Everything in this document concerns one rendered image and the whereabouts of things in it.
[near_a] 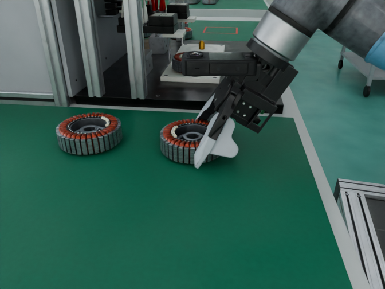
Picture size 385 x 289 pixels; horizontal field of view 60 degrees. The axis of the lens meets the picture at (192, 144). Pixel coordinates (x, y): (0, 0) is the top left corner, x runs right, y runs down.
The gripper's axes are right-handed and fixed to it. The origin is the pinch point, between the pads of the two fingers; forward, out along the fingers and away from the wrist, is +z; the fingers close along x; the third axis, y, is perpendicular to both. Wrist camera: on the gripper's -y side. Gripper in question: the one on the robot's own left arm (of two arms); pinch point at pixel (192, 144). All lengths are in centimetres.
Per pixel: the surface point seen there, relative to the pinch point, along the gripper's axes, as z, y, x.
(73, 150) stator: 9.8, -17.4, -2.6
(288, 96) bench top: -10.8, 21.0, 27.2
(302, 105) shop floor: 21, 116, 206
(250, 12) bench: -17, 35, 192
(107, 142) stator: 6.4, -13.0, -1.1
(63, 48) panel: 3.4, -29.6, 20.5
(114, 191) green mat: 6.4, -9.1, -12.3
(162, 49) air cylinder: 3, -10, 60
